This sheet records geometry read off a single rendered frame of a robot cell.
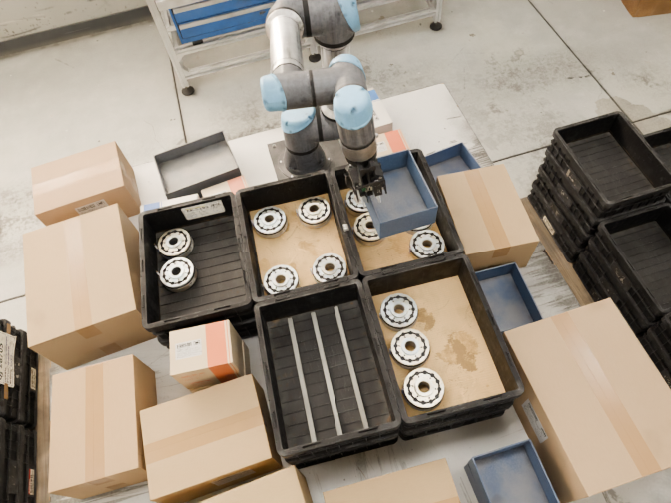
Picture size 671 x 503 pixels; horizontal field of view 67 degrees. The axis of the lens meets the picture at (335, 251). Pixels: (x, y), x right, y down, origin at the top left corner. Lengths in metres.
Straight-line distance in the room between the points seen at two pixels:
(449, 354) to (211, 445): 0.65
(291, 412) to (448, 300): 0.53
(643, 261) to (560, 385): 1.00
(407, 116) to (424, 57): 1.41
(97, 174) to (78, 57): 2.22
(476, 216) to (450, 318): 0.34
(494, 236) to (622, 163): 0.94
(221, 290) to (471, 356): 0.74
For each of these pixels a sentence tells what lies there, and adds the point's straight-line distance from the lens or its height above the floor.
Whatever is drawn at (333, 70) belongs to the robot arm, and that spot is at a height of 1.45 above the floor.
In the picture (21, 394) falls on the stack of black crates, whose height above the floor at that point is 0.26.
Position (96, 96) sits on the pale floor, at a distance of 3.71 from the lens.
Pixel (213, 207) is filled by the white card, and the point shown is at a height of 0.89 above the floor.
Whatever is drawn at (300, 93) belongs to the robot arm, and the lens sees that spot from 1.09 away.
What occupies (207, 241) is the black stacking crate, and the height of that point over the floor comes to 0.83.
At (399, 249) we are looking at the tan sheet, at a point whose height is 0.83.
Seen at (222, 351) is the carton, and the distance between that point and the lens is 1.36.
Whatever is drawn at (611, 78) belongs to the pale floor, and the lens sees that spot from 3.53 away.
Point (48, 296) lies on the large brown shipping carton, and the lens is 1.68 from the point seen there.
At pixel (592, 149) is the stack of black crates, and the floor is 0.49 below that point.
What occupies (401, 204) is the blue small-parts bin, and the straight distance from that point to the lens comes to 1.34.
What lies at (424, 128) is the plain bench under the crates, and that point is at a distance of 2.03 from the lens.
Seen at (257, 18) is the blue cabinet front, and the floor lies 0.36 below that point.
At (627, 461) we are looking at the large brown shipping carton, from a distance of 1.38.
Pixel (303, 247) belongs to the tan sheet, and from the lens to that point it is 1.57.
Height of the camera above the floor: 2.15
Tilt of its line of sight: 59 degrees down
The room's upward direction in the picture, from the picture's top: 8 degrees counter-clockwise
